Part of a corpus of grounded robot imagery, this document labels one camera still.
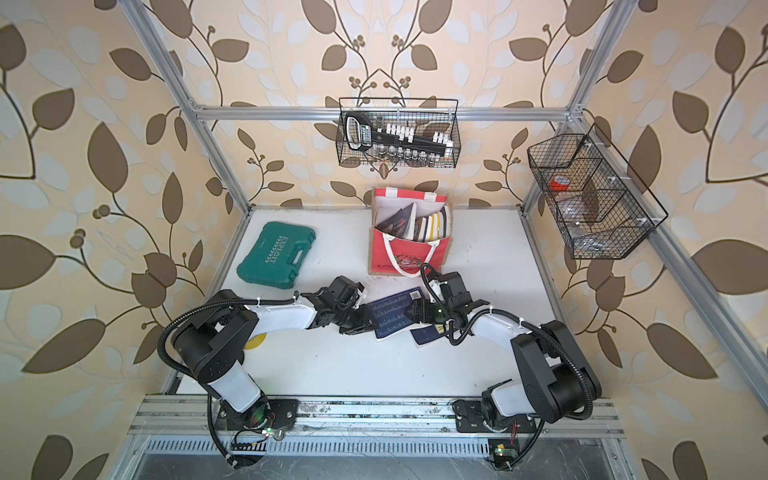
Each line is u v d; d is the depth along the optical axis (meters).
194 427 0.73
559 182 0.81
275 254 1.02
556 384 0.43
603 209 0.73
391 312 0.91
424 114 0.91
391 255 0.86
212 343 0.47
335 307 0.74
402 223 0.93
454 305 0.71
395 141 0.84
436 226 0.93
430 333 0.88
